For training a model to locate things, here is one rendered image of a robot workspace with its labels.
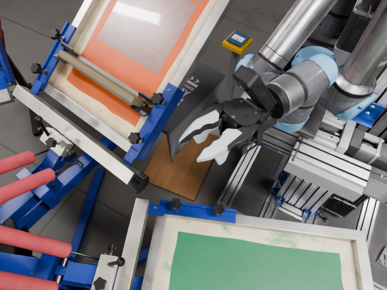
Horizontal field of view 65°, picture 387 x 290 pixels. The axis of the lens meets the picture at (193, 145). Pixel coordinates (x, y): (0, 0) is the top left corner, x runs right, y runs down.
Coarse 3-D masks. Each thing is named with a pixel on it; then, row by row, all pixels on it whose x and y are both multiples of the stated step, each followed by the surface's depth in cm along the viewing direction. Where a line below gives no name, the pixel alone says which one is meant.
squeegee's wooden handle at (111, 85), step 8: (64, 56) 119; (72, 56) 118; (72, 64) 117; (80, 64) 116; (88, 72) 114; (96, 72) 113; (96, 80) 113; (104, 80) 111; (112, 88) 110; (120, 88) 109; (120, 96) 109; (128, 96) 107; (136, 96) 112; (136, 104) 110
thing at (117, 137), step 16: (96, 0) 127; (224, 0) 106; (80, 16) 127; (224, 16) 109; (80, 32) 129; (208, 32) 107; (192, 48) 109; (192, 64) 109; (48, 80) 129; (176, 80) 110; (64, 96) 126; (80, 112) 122; (96, 128) 119; (112, 128) 119; (128, 144) 114
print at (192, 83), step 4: (192, 76) 161; (188, 80) 159; (192, 80) 159; (196, 80) 159; (188, 84) 158; (192, 84) 158; (196, 84) 158; (184, 88) 156; (188, 88) 156; (192, 88) 156; (184, 92) 155; (188, 92) 155; (184, 96) 153; (180, 100) 152
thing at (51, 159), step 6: (66, 138) 117; (48, 156) 119; (54, 156) 118; (42, 162) 120; (48, 162) 119; (54, 162) 118; (60, 162) 120; (42, 168) 120; (54, 168) 119; (60, 168) 122
